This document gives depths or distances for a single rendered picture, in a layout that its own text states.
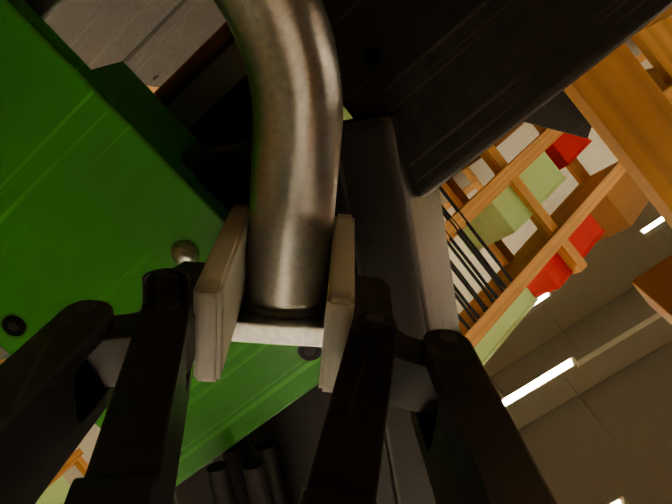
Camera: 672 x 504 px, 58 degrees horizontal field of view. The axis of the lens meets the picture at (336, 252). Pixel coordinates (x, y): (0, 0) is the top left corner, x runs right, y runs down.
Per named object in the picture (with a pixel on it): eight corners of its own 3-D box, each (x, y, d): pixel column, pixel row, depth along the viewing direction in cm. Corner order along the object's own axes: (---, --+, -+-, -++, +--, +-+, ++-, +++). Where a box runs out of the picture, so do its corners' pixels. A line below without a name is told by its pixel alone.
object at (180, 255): (210, 246, 25) (203, 258, 24) (190, 264, 25) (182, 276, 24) (189, 225, 24) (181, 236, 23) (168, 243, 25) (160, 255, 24)
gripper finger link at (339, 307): (326, 299, 16) (355, 302, 16) (334, 212, 22) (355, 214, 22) (317, 393, 17) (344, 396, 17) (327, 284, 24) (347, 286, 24)
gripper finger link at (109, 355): (180, 398, 15) (59, 389, 15) (215, 303, 20) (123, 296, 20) (179, 347, 15) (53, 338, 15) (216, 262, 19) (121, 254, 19)
